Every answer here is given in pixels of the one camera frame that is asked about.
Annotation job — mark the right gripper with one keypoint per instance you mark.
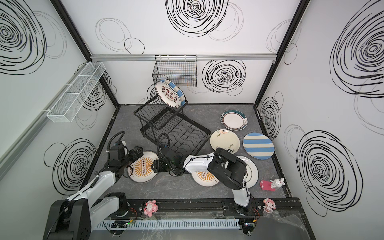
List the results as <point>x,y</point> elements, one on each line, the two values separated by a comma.
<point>163,165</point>

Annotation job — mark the white slotted cable duct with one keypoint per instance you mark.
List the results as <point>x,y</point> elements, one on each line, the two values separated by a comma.
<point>192,224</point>

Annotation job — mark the blue striped plate right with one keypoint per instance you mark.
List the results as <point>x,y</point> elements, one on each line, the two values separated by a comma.
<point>258,146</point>

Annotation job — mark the sunburst plate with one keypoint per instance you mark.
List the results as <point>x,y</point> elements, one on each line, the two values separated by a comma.
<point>140,171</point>
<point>205,179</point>

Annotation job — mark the blue striped plate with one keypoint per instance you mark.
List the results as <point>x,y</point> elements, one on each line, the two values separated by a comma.
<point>179,91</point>
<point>258,146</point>

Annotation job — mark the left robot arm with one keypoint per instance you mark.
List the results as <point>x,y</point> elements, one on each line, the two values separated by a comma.
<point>75,217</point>

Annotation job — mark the aluminium wall rail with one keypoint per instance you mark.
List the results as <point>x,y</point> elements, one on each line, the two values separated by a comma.
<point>183,57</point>
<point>13,153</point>

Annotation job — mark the blue striped plate front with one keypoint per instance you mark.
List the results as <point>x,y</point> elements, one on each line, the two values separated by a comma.
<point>179,91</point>

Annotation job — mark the white plate green rim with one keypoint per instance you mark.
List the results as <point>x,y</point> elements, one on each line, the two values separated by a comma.
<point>234,120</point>

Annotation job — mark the white plate black rim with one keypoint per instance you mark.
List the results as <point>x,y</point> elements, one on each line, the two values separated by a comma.
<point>252,175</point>

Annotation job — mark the red characters plate green rim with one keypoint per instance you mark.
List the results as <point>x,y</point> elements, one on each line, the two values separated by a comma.
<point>168,94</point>

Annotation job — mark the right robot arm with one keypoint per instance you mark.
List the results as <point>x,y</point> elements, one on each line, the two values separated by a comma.
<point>225,166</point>

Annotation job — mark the black wire dish rack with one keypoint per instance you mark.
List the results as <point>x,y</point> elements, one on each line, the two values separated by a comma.
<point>167,126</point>

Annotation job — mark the white bunny pink toy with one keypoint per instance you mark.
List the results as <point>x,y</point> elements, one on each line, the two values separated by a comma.
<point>272,185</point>

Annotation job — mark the pink plush toy right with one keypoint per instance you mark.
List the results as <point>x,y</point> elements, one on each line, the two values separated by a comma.
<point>269,205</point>

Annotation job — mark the pink plush toy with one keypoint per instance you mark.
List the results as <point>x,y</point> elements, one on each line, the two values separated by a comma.
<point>269,205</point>
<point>151,207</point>

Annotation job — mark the aluminium wall rail back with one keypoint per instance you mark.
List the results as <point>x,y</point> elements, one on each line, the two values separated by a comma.
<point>183,57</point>

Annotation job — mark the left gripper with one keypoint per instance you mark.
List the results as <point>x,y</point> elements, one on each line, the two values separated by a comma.
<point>133,154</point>

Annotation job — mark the pink plush toy left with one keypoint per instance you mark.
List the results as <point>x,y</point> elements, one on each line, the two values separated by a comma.
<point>151,207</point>

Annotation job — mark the white mesh wall shelf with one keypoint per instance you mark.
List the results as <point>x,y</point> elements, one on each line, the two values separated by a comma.
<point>83,92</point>

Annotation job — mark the black wire wall basket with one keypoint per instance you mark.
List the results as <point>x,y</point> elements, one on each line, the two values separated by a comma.
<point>181,73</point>

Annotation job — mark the aluminium wall rail left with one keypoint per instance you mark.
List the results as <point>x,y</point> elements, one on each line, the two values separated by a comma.
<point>13,153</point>

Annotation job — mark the cream floral plate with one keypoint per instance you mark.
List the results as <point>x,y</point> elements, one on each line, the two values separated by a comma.
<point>226,140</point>

